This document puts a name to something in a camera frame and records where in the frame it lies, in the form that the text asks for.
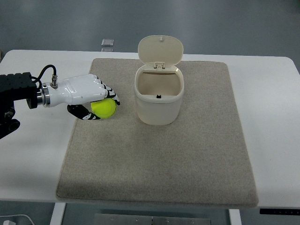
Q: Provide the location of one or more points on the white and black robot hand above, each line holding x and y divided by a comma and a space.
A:
76, 92

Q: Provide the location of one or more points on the yellow tennis ball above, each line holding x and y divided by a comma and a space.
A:
104, 108

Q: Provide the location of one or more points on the cream bin with open lid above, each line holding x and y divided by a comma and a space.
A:
159, 84

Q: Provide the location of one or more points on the white left table leg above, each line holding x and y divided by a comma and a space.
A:
58, 213

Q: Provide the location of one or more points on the white table leg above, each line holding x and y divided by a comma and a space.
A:
58, 213
234, 215

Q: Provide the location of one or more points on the beige felt mat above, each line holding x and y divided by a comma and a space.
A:
199, 159

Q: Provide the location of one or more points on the white right table leg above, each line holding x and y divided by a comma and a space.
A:
234, 215

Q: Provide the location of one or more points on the black desk control panel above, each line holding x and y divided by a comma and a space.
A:
288, 212

